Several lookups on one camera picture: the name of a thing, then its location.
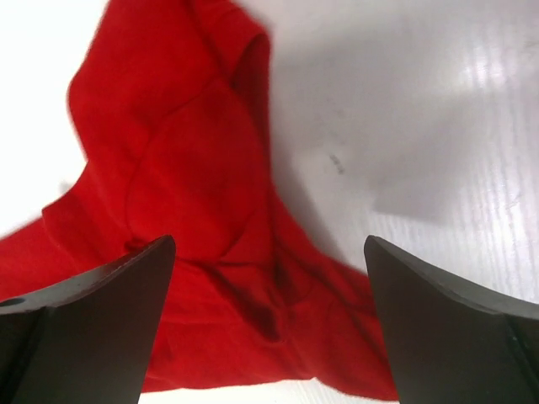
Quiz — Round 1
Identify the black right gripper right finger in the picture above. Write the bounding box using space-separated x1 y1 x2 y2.
364 236 538 404

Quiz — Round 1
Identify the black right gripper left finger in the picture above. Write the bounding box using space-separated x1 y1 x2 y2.
1 236 175 404

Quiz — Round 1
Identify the red t shirt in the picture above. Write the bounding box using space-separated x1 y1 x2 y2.
1 1 398 401

